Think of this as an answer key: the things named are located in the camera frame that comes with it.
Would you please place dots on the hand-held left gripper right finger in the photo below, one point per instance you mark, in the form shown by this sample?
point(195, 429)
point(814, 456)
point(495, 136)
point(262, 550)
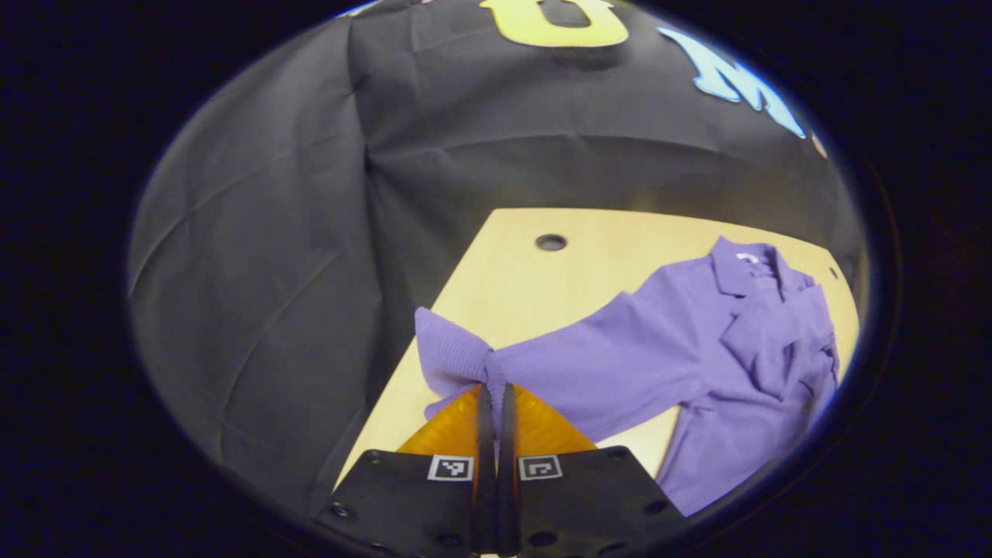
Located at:
point(581, 496)

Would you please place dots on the purple button-up shirt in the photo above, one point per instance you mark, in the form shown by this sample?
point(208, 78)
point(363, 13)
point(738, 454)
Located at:
point(659, 349)

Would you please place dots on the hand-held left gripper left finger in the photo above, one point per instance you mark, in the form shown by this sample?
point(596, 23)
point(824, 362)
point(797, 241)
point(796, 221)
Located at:
point(418, 496)

